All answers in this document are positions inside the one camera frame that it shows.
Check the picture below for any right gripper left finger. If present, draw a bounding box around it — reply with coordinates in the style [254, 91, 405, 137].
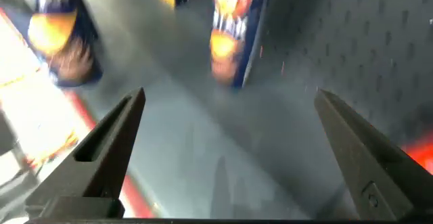
[24, 87, 147, 219]

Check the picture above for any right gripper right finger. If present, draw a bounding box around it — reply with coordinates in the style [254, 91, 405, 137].
[313, 89, 433, 222]

